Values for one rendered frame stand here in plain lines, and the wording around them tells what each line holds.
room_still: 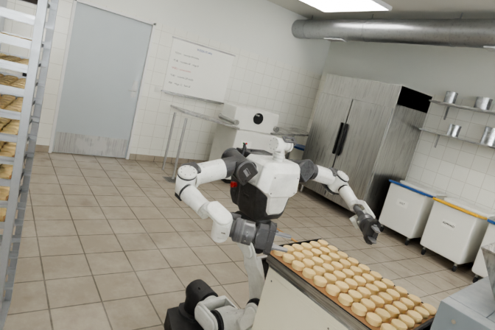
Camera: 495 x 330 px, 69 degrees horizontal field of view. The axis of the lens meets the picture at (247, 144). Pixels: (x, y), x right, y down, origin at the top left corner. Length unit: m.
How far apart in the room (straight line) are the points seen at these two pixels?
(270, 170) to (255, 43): 4.96
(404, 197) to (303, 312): 4.01
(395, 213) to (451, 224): 0.74
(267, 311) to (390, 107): 4.07
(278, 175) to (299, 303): 0.55
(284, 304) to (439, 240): 3.79
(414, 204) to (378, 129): 1.11
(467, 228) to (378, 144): 1.48
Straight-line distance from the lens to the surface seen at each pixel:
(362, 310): 1.40
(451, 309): 1.04
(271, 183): 1.68
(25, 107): 1.59
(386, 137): 5.37
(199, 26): 5.97
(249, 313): 1.88
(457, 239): 5.12
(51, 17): 2.01
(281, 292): 1.60
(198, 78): 5.99
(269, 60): 6.69
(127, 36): 5.61
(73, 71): 5.49
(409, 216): 5.37
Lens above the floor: 1.56
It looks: 9 degrees down
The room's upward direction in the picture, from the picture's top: 14 degrees clockwise
